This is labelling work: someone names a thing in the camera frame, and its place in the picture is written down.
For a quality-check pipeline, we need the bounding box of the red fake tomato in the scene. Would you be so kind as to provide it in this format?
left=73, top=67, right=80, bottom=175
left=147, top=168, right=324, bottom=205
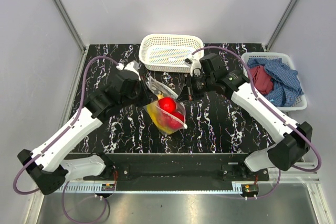
left=164, top=111, right=184, bottom=130

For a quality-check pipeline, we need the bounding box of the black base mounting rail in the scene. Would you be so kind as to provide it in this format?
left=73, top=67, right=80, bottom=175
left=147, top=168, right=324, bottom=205
left=79, top=153, right=278, bottom=194

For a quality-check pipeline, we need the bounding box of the dark red cloth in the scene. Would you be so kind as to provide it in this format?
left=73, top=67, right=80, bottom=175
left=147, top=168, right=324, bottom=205
left=249, top=65, right=274, bottom=95

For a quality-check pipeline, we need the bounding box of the lavender plastic basket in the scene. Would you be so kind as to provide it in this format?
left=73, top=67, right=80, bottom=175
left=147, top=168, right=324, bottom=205
left=241, top=52, right=307, bottom=112

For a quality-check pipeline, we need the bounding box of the right aluminium frame post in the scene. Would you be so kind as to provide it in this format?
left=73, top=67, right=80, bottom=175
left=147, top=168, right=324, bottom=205
left=265, top=0, right=299, bottom=51

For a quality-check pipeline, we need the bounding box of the white perforated plastic basket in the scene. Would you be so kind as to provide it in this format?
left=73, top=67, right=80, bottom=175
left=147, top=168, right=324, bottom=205
left=139, top=34, right=204, bottom=73

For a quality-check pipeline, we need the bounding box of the left aluminium frame post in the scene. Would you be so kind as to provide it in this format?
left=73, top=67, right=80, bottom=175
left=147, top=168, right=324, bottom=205
left=36, top=0, right=89, bottom=53

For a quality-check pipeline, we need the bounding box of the polka dot zip top bag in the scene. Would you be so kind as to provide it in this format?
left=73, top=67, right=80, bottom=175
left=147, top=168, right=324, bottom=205
left=144, top=77, right=187, bottom=135

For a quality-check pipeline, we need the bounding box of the blue checkered cloth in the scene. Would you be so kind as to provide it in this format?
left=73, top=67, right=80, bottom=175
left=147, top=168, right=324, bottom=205
left=247, top=58, right=303, bottom=107

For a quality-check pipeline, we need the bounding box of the yellow fake banana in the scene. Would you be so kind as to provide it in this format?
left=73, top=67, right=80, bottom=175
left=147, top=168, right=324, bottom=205
left=145, top=93, right=177, bottom=135

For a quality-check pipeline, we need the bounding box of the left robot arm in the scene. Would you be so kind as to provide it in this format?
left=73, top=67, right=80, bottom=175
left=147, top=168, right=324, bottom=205
left=17, top=70, right=158, bottom=195

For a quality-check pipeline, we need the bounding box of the aluminium frame post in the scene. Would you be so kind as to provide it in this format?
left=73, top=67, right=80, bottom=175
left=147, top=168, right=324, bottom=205
left=36, top=0, right=89, bottom=53
left=265, top=0, right=299, bottom=51

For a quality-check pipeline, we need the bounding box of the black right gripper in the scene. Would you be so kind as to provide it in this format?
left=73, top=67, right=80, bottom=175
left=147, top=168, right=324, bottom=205
left=176, top=73, right=215, bottom=103

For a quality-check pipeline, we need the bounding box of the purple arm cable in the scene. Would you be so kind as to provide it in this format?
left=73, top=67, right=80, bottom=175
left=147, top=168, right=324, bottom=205
left=12, top=56, right=124, bottom=195
left=190, top=46, right=322, bottom=172

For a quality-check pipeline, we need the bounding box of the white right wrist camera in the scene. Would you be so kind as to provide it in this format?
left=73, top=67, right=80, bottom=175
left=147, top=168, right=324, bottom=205
left=184, top=55, right=202, bottom=77

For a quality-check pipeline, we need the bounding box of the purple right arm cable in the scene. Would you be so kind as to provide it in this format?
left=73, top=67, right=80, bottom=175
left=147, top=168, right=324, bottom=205
left=190, top=46, right=322, bottom=172

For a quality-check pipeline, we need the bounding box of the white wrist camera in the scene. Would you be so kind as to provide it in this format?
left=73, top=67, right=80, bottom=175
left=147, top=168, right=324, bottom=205
left=116, top=61, right=141, bottom=80
left=184, top=55, right=202, bottom=77

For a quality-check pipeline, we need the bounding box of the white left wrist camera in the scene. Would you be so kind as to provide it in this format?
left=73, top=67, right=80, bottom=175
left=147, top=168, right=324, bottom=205
left=116, top=61, right=141, bottom=80

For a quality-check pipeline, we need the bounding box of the red fake apple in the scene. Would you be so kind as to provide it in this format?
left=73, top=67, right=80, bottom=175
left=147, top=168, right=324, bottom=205
left=158, top=97, right=176, bottom=113

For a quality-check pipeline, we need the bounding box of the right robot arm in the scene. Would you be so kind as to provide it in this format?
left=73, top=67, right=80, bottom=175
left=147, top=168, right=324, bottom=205
left=177, top=54, right=312, bottom=180

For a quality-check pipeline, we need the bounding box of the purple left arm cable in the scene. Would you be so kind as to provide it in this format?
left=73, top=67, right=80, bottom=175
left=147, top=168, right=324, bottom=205
left=12, top=56, right=124, bottom=195

